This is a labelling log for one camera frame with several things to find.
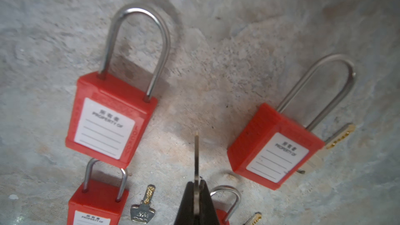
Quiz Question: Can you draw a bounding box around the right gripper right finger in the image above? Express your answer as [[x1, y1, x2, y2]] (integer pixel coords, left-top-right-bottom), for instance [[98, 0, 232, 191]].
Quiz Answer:
[[199, 180, 220, 225]]

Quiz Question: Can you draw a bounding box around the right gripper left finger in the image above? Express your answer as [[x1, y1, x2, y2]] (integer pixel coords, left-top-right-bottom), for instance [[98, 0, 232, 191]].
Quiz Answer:
[[174, 182, 194, 225]]

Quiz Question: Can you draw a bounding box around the red padlock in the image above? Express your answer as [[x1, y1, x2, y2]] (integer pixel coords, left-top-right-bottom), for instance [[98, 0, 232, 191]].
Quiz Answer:
[[65, 3, 171, 168], [67, 158, 129, 225], [210, 185, 242, 225], [227, 54, 356, 190]]

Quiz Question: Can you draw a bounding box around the silver key with ring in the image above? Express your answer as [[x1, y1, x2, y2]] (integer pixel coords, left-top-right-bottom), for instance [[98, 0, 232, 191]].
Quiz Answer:
[[243, 212, 262, 225]]

